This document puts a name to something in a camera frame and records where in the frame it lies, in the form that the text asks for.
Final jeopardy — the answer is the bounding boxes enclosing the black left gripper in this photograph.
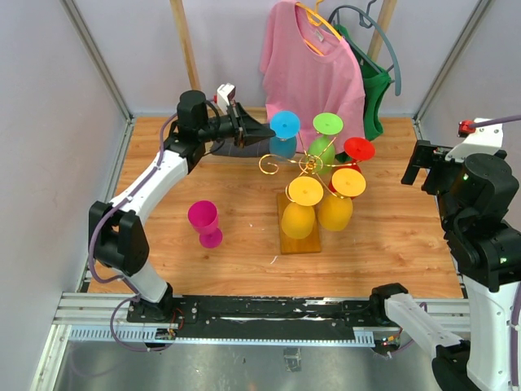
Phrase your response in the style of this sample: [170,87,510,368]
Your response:
[199,100,276,150]

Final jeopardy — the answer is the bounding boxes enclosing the blue wine glass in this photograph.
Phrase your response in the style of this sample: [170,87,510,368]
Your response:
[269,111,300,159]

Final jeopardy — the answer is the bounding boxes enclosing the magenta wine glass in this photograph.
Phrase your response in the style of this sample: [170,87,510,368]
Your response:
[187,200,223,248]

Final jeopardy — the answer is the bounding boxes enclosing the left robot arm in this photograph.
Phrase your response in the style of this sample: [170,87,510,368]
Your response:
[87,84,275,323]

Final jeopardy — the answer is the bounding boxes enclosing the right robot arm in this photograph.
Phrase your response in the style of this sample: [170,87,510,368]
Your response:
[368,140,520,390]

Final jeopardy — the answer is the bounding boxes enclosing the red wine glass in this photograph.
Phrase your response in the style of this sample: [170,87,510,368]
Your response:
[326,137,375,199]

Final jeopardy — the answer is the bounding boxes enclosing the green wine glass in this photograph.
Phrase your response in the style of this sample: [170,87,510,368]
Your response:
[307,112,344,165]

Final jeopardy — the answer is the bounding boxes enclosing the yellow wine glass front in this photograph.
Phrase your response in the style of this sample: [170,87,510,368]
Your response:
[281,176,324,239]

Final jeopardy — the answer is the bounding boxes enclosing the yellow wine glass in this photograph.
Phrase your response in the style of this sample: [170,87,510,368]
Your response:
[318,168,366,231]
[281,176,324,239]

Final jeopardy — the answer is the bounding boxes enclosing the yellow wine glass rear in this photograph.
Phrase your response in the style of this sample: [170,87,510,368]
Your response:
[318,168,366,231]

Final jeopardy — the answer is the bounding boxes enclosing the wooden rack base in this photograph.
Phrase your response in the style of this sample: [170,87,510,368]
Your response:
[276,193,322,255]

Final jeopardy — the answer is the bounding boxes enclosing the folded dark grey cloth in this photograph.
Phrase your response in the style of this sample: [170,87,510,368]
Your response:
[209,139,269,158]

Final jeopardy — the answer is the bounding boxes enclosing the pink t-shirt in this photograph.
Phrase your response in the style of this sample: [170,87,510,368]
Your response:
[259,1,366,154]

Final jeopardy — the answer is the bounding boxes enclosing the green tank top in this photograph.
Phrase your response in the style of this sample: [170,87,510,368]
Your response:
[334,24,392,142]

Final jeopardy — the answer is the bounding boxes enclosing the orange clothes hanger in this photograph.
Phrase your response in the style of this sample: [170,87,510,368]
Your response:
[295,1,344,57]

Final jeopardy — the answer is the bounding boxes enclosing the grey clothes hanger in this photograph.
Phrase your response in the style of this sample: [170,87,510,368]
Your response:
[327,0,402,96]

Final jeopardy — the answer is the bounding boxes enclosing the gold wire glass rack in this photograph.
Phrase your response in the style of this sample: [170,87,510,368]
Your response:
[258,147,331,199]

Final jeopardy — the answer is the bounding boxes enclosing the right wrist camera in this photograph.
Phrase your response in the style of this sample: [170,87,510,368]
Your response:
[444,118,503,163]

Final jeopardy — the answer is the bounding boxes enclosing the wooden clothes rack frame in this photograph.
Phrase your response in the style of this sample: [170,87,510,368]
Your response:
[169,0,398,123]

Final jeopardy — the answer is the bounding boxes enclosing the aluminium frame rail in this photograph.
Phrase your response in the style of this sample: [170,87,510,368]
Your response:
[59,0,135,123]

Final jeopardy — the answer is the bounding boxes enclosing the white slotted cable duct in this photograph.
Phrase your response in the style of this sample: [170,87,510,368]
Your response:
[68,325,376,348]

